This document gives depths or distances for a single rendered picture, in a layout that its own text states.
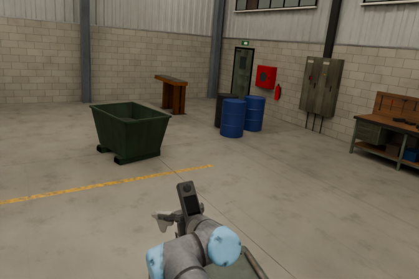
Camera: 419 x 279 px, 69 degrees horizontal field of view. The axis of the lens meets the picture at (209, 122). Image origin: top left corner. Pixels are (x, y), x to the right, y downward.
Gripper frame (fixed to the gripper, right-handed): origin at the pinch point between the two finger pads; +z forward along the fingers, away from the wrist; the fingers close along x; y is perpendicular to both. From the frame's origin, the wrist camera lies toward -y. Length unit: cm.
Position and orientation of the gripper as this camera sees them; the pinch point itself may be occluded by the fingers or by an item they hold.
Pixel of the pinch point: (174, 205)
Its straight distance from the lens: 99.0
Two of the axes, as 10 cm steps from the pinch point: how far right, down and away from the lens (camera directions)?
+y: 1.4, 9.9, 0.1
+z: -4.1, 0.5, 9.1
